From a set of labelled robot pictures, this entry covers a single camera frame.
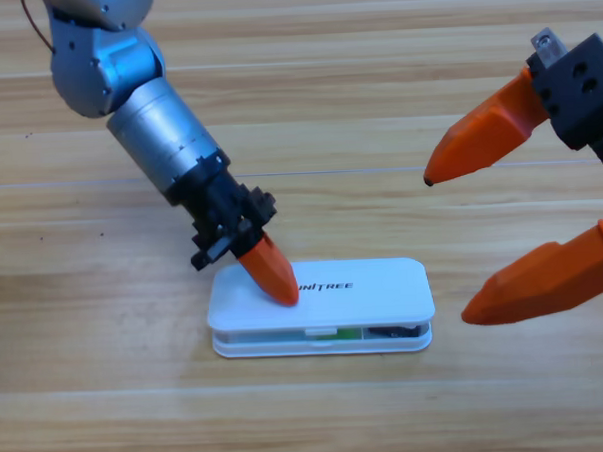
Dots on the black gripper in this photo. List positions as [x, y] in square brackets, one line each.
[581, 88]
[220, 204]

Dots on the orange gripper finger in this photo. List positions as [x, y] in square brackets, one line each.
[539, 285]

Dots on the white Unitree pencil case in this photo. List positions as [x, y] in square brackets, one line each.
[365, 298]

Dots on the black eraser white print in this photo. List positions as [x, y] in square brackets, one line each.
[386, 332]

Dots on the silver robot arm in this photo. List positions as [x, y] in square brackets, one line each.
[141, 108]

